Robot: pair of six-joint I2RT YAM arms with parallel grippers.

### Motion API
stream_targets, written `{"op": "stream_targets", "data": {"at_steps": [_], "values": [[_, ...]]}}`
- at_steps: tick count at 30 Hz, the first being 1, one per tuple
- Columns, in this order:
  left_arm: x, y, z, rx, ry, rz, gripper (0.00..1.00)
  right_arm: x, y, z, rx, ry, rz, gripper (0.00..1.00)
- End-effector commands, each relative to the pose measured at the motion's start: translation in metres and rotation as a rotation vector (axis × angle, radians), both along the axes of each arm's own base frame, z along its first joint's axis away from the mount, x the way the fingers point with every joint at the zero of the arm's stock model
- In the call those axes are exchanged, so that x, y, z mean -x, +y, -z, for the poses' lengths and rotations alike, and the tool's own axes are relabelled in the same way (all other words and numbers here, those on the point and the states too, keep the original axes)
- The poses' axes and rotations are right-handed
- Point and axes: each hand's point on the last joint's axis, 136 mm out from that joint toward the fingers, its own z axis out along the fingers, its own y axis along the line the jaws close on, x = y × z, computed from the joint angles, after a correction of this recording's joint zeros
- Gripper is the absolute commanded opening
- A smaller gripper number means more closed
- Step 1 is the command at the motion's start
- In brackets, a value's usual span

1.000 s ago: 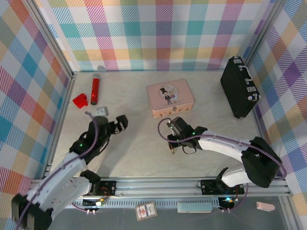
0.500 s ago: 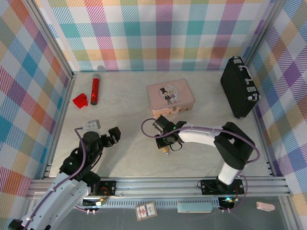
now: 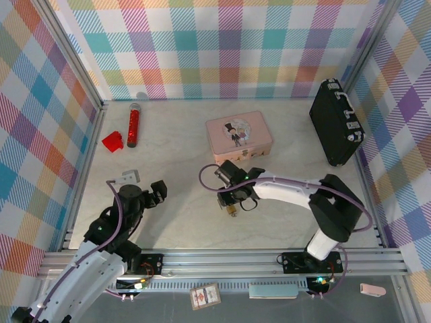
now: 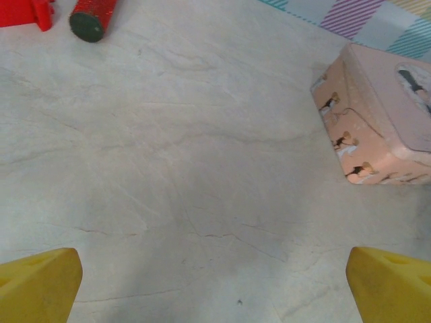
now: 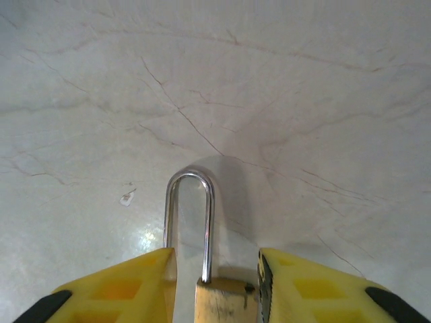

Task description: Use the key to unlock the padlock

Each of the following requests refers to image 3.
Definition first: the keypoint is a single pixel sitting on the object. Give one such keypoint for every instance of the pink tin box cartoon couple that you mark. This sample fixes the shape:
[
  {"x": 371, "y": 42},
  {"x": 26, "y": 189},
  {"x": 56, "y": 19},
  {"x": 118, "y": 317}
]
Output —
[{"x": 239, "y": 134}]

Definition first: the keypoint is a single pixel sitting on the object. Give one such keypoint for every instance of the aluminium mounting rail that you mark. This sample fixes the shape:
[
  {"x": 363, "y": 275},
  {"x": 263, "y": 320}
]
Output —
[{"x": 222, "y": 262}]

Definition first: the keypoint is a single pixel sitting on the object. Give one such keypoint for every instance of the pink usb stick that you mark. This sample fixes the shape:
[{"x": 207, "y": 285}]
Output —
[{"x": 372, "y": 290}]

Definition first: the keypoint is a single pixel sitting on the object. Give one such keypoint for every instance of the aluminium floor rail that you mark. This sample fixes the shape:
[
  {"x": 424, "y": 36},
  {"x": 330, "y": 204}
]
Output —
[
  {"x": 368, "y": 181},
  {"x": 87, "y": 175}
]

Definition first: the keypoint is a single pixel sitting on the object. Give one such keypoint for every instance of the black controller board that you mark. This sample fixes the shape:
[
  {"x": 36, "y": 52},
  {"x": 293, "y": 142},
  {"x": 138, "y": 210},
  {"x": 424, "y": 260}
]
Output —
[
  {"x": 133, "y": 284},
  {"x": 316, "y": 283}
]

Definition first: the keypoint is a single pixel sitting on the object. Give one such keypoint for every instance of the playing card box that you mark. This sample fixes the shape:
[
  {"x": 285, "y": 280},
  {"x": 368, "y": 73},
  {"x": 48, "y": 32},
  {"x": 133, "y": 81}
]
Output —
[{"x": 205, "y": 296}]

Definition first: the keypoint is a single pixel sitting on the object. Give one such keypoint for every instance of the pale teal flat case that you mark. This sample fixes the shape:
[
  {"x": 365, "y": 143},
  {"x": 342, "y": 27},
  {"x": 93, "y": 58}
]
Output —
[{"x": 272, "y": 291}]

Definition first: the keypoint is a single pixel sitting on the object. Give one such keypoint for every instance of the aluminium frame post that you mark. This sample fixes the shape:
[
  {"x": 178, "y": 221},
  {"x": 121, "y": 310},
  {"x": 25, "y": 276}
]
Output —
[
  {"x": 370, "y": 43},
  {"x": 70, "y": 57}
]

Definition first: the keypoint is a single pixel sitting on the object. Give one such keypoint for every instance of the black briefcase silver fittings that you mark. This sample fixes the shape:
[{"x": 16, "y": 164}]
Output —
[{"x": 331, "y": 128}]

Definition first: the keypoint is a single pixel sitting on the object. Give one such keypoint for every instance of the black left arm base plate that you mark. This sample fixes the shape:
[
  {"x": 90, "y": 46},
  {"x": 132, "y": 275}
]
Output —
[{"x": 151, "y": 264}]

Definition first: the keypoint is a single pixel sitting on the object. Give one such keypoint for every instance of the red glitter tube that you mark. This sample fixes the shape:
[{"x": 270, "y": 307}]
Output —
[{"x": 133, "y": 126}]

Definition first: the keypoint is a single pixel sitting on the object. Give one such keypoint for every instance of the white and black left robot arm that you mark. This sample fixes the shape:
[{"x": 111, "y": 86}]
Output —
[{"x": 91, "y": 272}]

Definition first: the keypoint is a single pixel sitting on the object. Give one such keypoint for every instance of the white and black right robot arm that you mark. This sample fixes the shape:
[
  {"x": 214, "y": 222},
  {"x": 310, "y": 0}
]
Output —
[{"x": 286, "y": 191}]

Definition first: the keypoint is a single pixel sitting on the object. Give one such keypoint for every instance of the red plastic block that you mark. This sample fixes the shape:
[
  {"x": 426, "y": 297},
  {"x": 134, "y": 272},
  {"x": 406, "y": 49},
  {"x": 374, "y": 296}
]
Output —
[{"x": 112, "y": 143}]

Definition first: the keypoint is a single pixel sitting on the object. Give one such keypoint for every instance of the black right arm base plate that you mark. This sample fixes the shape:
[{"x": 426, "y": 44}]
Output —
[{"x": 293, "y": 262}]

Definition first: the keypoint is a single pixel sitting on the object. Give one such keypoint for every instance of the small brass padlock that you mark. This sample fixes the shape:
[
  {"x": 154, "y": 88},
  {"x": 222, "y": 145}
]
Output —
[{"x": 231, "y": 211}]

